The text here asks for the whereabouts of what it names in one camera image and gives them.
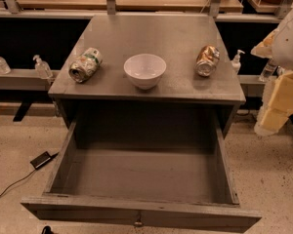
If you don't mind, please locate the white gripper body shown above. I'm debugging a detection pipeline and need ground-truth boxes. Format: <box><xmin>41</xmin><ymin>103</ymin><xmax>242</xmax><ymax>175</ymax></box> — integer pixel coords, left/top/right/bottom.
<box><xmin>251</xmin><ymin>29</ymin><xmax>278</xmax><ymax>59</ymax></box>

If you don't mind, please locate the white pump bottle right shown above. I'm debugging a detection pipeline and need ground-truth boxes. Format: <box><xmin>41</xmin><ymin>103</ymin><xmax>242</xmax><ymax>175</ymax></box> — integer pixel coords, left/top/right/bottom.
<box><xmin>231</xmin><ymin>50</ymin><xmax>244</xmax><ymax>73</ymax></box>

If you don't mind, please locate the green 7up can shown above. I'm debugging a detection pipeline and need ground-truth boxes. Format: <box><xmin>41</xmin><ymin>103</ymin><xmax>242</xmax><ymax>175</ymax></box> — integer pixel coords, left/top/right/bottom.
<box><xmin>68</xmin><ymin>48</ymin><xmax>103</xmax><ymax>83</ymax></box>

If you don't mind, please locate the black cable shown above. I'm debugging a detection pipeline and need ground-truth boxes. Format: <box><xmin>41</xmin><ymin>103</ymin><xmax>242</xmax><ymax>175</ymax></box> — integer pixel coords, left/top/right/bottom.
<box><xmin>0</xmin><ymin>151</ymin><xmax>60</xmax><ymax>207</ymax></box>

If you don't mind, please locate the clear plastic water bottle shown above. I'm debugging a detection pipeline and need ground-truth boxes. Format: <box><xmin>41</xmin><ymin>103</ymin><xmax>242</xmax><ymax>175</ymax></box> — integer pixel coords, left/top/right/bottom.
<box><xmin>259</xmin><ymin>58</ymin><xmax>278</xmax><ymax>82</ymax></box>

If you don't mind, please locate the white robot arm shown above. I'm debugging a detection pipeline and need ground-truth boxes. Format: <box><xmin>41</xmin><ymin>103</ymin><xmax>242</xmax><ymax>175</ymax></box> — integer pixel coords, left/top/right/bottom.
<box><xmin>251</xmin><ymin>9</ymin><xmax>293</xmax><ymax>137</ymax></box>

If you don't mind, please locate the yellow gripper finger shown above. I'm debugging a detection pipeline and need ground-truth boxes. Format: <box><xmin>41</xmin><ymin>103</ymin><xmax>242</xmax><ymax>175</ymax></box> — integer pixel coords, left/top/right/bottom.
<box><xmin>268</xmin><ymin>71</ymin><xmax>293</xmax><ymax>119</ymax></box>
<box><xmin>254</xmin><ymin>106</ymin><xmax>288</xmax><ymax>137</ymax></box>

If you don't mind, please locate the white bowl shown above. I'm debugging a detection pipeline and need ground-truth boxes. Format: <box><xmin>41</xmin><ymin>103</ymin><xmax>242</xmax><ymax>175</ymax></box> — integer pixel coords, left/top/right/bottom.
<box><xmin>124</xmin><ymin>54</ymin><xmax>167</xmax><ymax>90</ymax></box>

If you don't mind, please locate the black power adapter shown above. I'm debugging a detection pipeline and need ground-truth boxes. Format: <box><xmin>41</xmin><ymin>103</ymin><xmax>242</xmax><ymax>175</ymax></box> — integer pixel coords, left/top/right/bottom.
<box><xmin>30</xmin><ymin>151</ymin><xmax>52</xmax><ymax>170</ymax></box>

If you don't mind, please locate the grey metal shelf rail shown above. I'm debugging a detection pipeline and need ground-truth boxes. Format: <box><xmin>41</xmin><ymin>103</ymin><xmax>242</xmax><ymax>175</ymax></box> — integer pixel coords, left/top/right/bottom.
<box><xmin>0</xmin><ymin>69</ymin><xmax>50</xmax><ymax>91</ymax></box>

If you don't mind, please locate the open grey top drawer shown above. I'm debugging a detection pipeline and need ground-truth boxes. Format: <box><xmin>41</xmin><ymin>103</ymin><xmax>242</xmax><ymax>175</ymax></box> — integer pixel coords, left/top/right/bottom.
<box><xmin>21</xmin><ymin>111</ymin><xmax>261</xmax><ymax>233</ymax></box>

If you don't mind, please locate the grey cabinet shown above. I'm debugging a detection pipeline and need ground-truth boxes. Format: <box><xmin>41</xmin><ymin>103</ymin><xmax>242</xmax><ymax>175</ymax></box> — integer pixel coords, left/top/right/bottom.
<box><xmin>49</xmin><ymin>14</ymin><xmax>245</xmax><ymax>133</ymax></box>

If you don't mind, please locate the orange crushed soda can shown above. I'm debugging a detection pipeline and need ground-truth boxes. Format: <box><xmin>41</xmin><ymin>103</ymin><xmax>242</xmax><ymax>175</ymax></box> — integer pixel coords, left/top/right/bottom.
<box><xmin>194</xmin><ymin>45</ymin><xmax>220</xmax><ymax>77</ymax></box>

